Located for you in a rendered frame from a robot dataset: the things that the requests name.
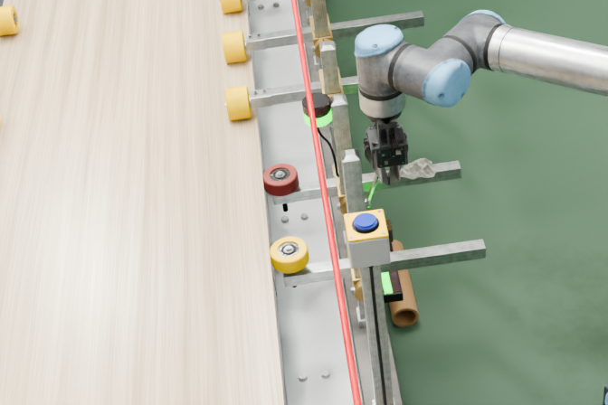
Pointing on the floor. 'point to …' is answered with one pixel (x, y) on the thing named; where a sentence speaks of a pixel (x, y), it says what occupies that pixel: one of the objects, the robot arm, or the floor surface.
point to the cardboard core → (400, 313)
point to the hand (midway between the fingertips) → (387, 177)
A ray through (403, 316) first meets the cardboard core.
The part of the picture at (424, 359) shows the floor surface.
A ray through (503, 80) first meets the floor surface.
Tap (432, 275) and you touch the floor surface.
